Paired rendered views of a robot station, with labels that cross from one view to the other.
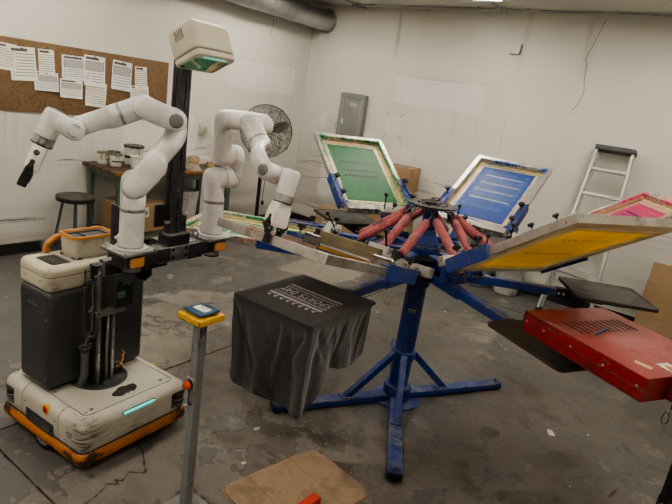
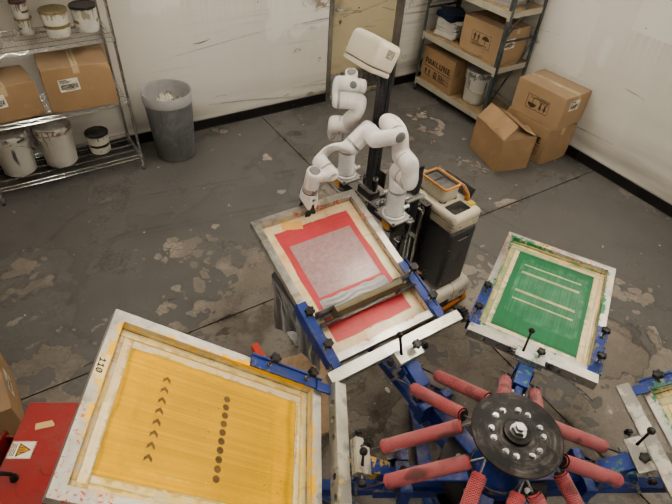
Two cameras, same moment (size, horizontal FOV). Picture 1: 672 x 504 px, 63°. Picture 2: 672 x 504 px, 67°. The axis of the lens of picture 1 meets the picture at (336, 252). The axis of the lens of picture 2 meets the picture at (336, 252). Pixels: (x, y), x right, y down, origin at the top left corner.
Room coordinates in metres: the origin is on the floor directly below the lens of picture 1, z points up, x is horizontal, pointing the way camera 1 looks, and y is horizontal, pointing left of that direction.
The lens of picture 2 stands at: (2.98, -1.56, 2.83)
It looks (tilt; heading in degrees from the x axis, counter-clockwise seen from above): 43 degrees down; 111
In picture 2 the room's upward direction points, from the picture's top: 5 degrees clockwise
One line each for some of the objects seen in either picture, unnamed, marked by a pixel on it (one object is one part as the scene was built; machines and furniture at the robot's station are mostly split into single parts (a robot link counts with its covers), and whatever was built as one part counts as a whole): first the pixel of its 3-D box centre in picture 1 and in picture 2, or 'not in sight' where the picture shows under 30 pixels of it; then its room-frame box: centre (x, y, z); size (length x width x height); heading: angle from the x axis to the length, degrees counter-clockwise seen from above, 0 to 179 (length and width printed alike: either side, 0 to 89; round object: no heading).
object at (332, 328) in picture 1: (337, 356); (296, 331); (2.23, -0.07, 0.74); 0.46 x 0.04 x 0.42; 146
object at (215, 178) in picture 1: (217, 184); (400, 178); (2.48, 0.58, 1.37); 0.13 x 0.10 x 0.16; 137
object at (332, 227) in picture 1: (279, 220); (545, 304); (3.33, 0.38, 1.05); 1.08 x 0.61 x 0.23; 86
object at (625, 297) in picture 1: (530, 285); not in sight; (3.22, -1.20, 0.91); 1.34 x 0.40 x 0.08; 86
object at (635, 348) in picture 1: (622, 350); (88, 469); (1.99, -1.14, 1.06); 0.61 x 0.46 x 0.12; 26
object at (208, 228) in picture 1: (210, 217); (397, 201); (2.48, 0.60, 1.21); 0.16 x 0.13 x 0.15; 59
